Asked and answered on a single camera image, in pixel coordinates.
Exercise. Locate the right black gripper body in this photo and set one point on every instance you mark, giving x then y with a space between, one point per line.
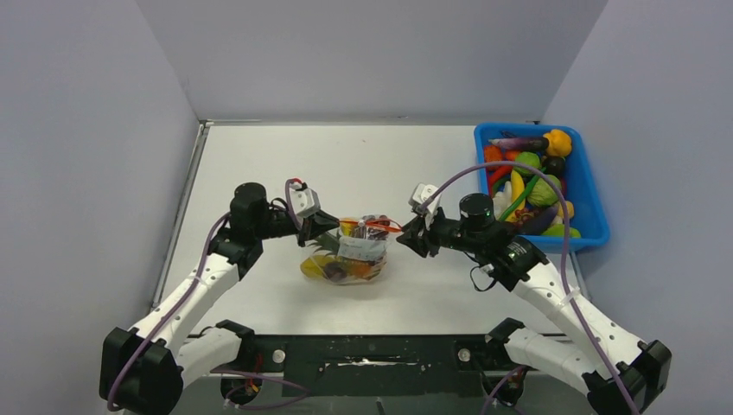
450 234

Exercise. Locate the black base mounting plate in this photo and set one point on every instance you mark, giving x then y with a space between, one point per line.
379 366

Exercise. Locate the toy green custard apple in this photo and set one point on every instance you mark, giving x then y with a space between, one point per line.
528 161

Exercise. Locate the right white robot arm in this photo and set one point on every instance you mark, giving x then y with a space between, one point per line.
615 370

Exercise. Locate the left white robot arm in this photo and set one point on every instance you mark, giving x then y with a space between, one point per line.
145 368

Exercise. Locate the toy yellow mango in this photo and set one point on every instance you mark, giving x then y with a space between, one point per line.
312 267

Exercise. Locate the toy pineapple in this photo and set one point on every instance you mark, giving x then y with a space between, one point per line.
326 244

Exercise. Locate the toy light green cabbage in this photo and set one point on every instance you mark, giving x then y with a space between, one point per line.
542 194

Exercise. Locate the toy dark passion fruit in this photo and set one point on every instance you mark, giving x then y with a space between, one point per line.
335 272

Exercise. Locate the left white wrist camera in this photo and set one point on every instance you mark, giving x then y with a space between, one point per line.
303 201

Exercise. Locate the toy dark avocado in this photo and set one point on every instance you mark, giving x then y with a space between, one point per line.
554 165

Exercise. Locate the blue plastic bin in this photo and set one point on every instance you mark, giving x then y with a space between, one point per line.
580 187

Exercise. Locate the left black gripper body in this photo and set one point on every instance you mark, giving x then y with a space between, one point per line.
275 225

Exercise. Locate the toy yellow banana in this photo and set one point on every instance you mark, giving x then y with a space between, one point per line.
518 189

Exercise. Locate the toy green chili pepper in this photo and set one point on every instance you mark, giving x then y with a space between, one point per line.
529 186

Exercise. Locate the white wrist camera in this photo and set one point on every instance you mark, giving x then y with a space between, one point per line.
303 201
424 199

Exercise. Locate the toy white garlic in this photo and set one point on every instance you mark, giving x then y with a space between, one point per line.
502 200

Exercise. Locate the toy green lime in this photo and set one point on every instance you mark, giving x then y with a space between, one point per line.
558 230

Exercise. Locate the clear zip top bag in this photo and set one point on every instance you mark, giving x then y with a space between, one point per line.
363 259

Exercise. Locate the toy purple eggplant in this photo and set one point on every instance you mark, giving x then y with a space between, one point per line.
522 144

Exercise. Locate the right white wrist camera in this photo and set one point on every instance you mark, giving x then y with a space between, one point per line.
424 199

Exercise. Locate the toy orange bell pepper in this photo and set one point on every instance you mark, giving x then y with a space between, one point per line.
559 143

